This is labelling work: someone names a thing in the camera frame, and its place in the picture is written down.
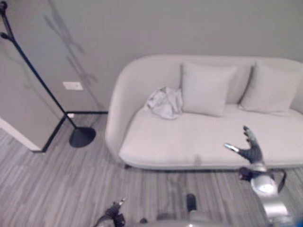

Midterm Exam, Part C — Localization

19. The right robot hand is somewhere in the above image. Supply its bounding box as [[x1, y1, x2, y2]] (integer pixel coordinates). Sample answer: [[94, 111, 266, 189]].
[[224, 125, 265, 165]]

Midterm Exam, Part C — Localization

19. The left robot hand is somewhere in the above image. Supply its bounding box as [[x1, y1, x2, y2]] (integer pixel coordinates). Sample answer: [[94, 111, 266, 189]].
[[106, 198, 126, 219]]

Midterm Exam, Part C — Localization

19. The white fabric sofa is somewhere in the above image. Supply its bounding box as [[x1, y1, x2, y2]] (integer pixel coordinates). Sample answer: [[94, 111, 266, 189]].
[[105, 54, 303, 171]]

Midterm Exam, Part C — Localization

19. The black coat rack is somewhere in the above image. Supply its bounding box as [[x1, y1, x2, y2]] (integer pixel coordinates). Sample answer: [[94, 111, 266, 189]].
[[0, 0, 97, 148]]

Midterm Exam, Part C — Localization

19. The white square cushion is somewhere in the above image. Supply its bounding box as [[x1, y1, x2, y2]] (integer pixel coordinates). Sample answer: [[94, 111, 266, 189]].
[[238, 61, 302, 115], [180, 61, 238, 117]]

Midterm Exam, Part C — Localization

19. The dark robot foot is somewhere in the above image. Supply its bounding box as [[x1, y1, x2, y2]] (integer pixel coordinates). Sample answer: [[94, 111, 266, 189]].
[[186, 193, 197, 212]]

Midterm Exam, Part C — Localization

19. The crumpled white garment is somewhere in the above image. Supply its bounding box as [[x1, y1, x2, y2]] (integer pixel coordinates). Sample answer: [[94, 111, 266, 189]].
[[143, 86, 183, 120]]

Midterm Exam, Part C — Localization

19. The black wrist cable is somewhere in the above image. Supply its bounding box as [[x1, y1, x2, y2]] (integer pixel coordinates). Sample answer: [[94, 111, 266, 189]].
[[265, 170, 287, 193]]

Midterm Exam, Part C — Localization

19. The white wall socket plate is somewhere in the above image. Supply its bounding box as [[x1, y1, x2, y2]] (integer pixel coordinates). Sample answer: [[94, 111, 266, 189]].
[[62, 81, 84, 91]]

